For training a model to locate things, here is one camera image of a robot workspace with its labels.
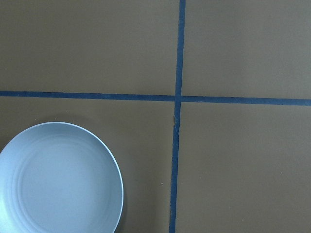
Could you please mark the horizontal blue tape strip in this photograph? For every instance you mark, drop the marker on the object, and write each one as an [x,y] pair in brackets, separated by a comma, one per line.
[165,98]

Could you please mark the vertical blue tape strip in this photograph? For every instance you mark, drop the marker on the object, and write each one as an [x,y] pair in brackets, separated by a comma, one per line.
[177,114]

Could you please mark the light blue round plate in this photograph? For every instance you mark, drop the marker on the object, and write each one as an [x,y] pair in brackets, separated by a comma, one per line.
[57,177]

